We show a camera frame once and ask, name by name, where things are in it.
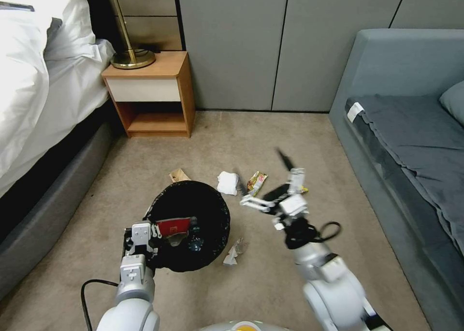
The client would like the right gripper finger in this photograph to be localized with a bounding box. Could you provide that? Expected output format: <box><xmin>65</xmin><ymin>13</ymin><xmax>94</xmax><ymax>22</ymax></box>
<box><xmin>234</xmin><ymin>169</ymin><xmax>275</xmax><ymax>213</ymax></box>
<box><xmin>275</xmin><ymin>146</ymin><xmax>306</xmax><ymax>194</ymax></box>

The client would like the trash bin with black bag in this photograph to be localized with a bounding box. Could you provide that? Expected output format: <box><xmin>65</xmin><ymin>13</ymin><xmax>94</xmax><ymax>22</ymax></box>
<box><xmin>144</xmin><ymin>181</ymin><xmax>232</xmax><ymax>273</ymax></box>

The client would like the red snack packet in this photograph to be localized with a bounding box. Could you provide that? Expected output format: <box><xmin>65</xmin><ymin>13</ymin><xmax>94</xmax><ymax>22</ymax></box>
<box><xmin>155</xmin><ymin>216</ymin><xmax>193</xmax><ymax>239</ymax></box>

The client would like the yellow snack wrapper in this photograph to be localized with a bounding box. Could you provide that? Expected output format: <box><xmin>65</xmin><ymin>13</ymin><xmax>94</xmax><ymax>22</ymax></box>
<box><xmin>246</xmin><ymin>170</ymin><xmax>269</xmax><ymax>196</ymax></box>

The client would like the crumpled white tissue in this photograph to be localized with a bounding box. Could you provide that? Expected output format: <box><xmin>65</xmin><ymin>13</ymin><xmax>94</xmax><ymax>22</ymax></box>
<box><xmin>216</xmin><ymin>171</ymin><xmax>241</xmax><ymax>196</ymax></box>

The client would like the clear plastic bottle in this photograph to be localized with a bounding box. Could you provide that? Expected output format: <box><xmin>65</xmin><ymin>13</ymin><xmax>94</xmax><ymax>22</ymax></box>
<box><xmin>187</xmin><ymin>225</ymin><xmax>206</xmax><ymax>253</ymax></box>

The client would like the crumpled white paper wrapper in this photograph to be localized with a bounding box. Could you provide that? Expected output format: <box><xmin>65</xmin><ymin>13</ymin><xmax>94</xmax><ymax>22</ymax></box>
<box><xmin>222</xmin><ymin>237</ymin><xmax>248</xmax><ymax>267</ymax></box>

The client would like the white fabric label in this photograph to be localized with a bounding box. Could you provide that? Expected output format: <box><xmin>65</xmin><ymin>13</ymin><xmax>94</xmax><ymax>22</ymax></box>
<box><xmin>347</xmin><ymin>102</ymin><xmax>364</xmax><ymax>124</ymax></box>

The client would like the white robot front shell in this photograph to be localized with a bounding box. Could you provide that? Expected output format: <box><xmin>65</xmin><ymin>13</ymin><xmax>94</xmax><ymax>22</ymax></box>
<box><xmin>197</xmin><ymin>319</ymin><xmax>277</xmax><ymax>331</ymax></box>

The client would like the dark grey sofa cover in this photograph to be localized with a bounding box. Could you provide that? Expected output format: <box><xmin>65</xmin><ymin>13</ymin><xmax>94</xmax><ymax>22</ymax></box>
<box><xmin>344</xmin><ymin>94</ymin><xmax>464</xmax><ymax>256</ymax></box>

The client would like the wooden nightstand with white drawer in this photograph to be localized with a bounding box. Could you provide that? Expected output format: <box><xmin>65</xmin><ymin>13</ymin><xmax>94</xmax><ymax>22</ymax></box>
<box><xmin>101</xmin><ymin>51</ymin><xmax>197</xmax><ymax>139</ymax></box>

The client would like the grey-blue sofa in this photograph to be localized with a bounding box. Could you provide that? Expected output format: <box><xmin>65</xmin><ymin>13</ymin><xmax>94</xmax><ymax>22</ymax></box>
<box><xmin>327</xmin><ymin>28</ymin><xmax>464</xmax><ymax>331</ymax></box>

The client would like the white duvet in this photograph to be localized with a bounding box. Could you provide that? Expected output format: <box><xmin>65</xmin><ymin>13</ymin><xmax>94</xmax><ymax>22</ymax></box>
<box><xmin>0</xmin><ymin>0</ymin><xmax>117</xmax><ymax>198</ymax></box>

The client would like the grey-blue pillow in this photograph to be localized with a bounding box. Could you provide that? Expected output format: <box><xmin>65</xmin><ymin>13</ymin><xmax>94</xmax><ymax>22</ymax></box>
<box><xmin>439</xmin><ymin>80</ymin><xmax>464</xmax><ymax>126</ymax></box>

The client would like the brass table lamp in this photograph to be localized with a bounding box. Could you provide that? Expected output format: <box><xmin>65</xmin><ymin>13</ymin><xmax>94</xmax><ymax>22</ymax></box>
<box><xmin>68</xmin><ymin>0</ymin><xmax>157</xmax><ymax>71</ymax></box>

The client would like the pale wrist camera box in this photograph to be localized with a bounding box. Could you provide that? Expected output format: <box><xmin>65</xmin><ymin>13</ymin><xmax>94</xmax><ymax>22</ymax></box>
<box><xmin>279</xmin><ymin>194</ymin><xmax>309</xmax><ymax>216</ymax></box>
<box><xmin>131</xmin><ymin>222</ymin><xmax>152</xmax><ymax>246</ymax></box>

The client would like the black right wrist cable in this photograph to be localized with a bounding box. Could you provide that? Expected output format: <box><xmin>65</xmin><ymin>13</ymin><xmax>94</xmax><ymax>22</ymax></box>
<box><xmin>284</xmin><ymin>221</ymin><xmax>342</xmax><ymax>251</ymax></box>

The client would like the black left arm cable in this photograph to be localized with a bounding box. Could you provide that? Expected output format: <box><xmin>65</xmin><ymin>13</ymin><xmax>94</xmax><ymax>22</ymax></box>
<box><xmin>80</xmin><ymin>279</ymin><xmax>121</xmax><ymax>331</ymax></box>

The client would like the grey upholstered bed frame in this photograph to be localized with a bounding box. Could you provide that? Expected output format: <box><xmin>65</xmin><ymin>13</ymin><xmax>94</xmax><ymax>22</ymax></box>
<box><xmin>0</xmin><ymin>99</ymin><xmax>120</xmax><ymax>300</ymax></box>

